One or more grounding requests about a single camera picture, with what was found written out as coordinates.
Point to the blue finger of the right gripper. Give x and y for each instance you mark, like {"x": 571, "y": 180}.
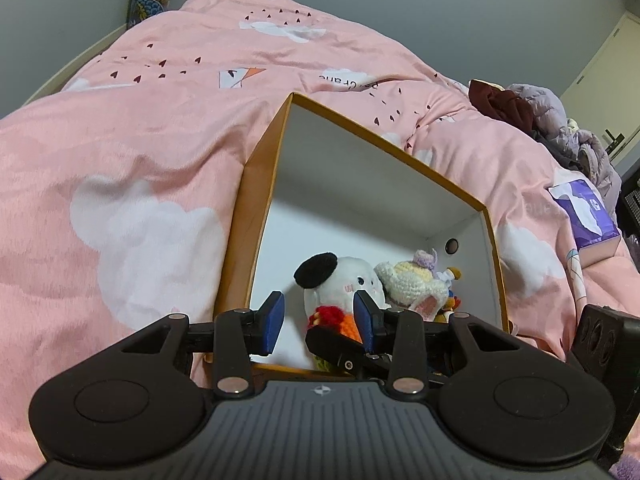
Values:
{"x": 342, "y": 354}

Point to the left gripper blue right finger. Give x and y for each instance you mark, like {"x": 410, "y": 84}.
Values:
{"x": 369, "y": 319}

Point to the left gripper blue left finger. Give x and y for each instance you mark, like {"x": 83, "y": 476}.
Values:
{"x": 270, "y": 319}

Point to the crochet white bunny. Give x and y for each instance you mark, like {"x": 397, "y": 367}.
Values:
{"x": 412, "y": 284}

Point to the white black-eared plush dog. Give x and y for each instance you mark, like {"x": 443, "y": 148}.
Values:
{"x": 329, "y": 284}

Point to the blue orange tag duck plush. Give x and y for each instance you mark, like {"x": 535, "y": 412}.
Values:
{"x": 448, "y": 277}

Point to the purple tissue pack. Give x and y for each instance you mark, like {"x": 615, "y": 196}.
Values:
{"x": 595, "y": 234}

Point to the orange cardboard box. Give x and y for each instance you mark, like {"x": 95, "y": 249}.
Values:
{"x": 319, "y": 182}

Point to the pink duvet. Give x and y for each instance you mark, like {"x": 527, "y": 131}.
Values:
{"x": 117, "y": 192}

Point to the lilac puffer jacket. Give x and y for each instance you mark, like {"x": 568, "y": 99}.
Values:
{"x": 579, "y": 145}

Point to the dark red garment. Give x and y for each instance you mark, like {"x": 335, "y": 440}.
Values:
{"x": 503, "y": 105}

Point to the door with handle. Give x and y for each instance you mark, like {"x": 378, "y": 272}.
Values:
{"x": 604, "y": 98}

